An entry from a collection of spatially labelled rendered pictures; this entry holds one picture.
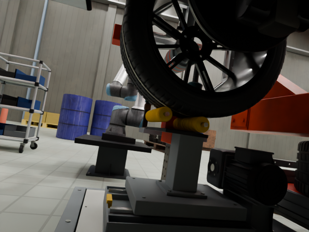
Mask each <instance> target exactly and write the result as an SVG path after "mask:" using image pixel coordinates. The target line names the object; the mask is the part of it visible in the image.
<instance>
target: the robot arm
mask: <svg viewBox="0 0 309 232"><path fill-rule="evenodd" d="M127 77H128V74H127V73H126V69H125V68H124V65H123V64H122V66H121V68H120V70H119V71H118V73H117V75H116V77H115V78H114V80H113V81H112V83H111V84H110V83H109V84H107V86H106V94H107V95H108V96H113V97H119V98H124V100H126V101H135V103H134V106H133V107H132V108H131V110H130V109H129V107H126V106H119V105H116V106H114V107H113V110H112V114H111V118H110V123H109V126H108V128H107V130H106V132H105V133H107V134H112V135H117V136H122V137H125V136H126V130H125V128H126V125H127V126H132V127H137V128H142V123H143V115H144V104H145V99H144V98H143V96H141V95H140V94H139V92H138V90H136V89H135V87H134V85H133V84H132V83H131V81H130V80H131V79H129V77H128V82H127V86H123V85H124V83H125V81H126V79H127Z"/></svg>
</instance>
